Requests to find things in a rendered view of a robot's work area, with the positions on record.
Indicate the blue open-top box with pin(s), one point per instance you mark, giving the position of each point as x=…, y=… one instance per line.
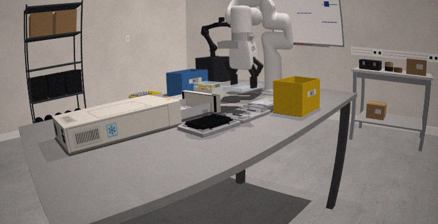
x=178, y=81

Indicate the yellow open-top box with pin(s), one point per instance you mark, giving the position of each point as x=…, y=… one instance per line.
x=296, y=95

